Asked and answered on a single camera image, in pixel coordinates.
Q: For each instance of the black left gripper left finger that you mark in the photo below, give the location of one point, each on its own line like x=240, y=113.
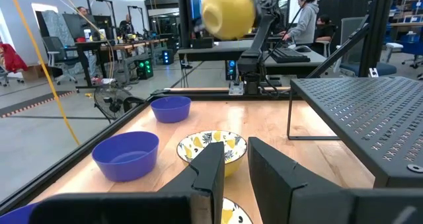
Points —
x=208, y=184

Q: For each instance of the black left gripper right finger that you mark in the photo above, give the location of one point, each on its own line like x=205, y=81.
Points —
x=271, y=184

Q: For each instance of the yellow leaf-patterned bowl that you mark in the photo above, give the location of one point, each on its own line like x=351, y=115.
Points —
x=231, y=144
x=228, y=12

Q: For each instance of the white speckled plate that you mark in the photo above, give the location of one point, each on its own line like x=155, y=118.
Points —
x=234, y=214

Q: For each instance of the blue plastic bowl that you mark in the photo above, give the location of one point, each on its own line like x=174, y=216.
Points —
x=13, y=217
x=125, y=158
x=170, y=110

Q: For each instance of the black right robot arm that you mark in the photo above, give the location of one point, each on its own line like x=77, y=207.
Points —
x=257, y=42

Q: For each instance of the person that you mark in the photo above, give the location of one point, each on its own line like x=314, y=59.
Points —
x=126, y=25
x=325, y=30
x=81, y=12
x=305, y=22

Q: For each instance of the black computer keyboard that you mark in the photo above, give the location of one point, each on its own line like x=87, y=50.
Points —
x=289, y=55

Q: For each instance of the computer mouse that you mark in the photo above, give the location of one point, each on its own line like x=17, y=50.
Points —
x=303, y=48

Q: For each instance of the grey office desk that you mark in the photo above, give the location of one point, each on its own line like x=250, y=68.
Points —
x=215, y=49

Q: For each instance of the computer monitor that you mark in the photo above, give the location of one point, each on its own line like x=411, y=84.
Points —
x=197, y=2

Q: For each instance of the blue-lit computer tower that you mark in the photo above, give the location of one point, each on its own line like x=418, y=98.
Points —
x=167, y=57
x=231, y=70

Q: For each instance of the black box with labels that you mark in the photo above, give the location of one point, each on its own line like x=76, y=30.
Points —
x=202, y=43

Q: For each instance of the black mesh mat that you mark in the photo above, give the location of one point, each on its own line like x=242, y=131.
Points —
x=363, y=118

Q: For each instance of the black floor fan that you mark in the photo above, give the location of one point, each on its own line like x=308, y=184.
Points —
x=110, y=101

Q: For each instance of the green-lit computer tower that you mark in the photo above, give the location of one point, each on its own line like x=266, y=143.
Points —
x=144, y=68

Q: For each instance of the grey chair with blue seat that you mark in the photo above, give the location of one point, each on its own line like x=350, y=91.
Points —
x=385, y=68

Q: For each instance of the long wooden workbench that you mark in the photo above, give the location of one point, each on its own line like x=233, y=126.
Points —
x=132, y=45

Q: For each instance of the blue office chair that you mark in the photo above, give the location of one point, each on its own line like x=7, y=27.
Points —
x=413, y=47

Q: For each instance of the black standing desk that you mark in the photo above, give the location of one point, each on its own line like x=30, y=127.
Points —
x=89, y=44

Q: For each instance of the grey office chair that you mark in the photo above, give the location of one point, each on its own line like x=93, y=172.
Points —
x=53, y=47

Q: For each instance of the cardboard box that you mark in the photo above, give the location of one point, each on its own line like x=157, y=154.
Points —
x=33, y=72

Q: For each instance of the red cloth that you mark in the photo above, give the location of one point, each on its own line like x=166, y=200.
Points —
x=11, y=59

